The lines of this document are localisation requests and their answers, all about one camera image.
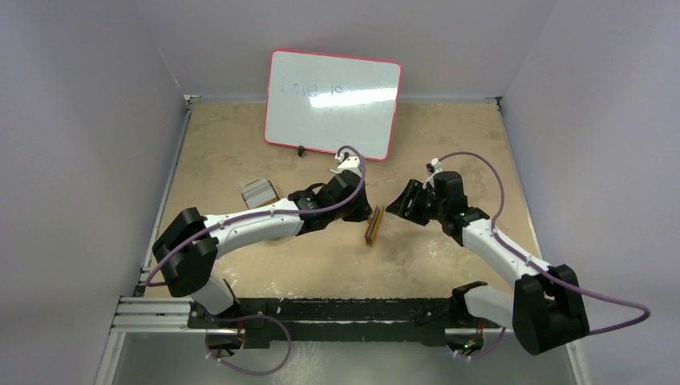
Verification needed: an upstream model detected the yellow leather card holder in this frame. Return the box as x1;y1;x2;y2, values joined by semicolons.
364;205;385;247

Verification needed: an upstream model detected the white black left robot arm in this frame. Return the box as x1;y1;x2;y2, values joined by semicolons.
146;169;371;328

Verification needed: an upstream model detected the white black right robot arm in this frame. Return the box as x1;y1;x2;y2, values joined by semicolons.
386;171;590;355

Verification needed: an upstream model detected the beige oval plastic tray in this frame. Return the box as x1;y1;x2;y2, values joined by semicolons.
241;178;281;211

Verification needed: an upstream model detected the pink framed whiteboard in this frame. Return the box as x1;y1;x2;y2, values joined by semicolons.
264;49;403;160

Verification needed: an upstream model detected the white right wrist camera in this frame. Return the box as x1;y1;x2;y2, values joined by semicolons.
423;158;443;189

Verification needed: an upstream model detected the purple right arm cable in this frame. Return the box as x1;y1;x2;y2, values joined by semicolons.
427;151;652;363

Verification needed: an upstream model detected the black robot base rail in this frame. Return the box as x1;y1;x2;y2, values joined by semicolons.
187;297;503;351

